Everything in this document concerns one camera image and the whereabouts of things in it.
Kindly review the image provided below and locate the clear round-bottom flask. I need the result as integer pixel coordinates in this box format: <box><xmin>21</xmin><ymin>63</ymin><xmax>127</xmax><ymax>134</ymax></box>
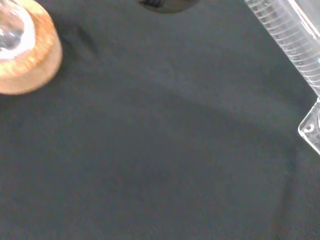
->
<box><xmin>0</xmin><ymin>0</ymin><xmax>36</xmax><ymax>61</ymax></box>

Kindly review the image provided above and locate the round cork ring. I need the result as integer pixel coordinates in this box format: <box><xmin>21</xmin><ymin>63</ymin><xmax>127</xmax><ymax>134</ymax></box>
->
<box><xmin>0</xmin><ymin>0</ymin><xmax>63</xmax><ymax>95</ymax></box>

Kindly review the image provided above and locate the black table cloth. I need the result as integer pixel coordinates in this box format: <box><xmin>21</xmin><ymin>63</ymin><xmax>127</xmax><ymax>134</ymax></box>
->
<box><xmin>0</xmin><ymin>0</ymin><xmax>320</xmax><ymax>240</ymax></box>

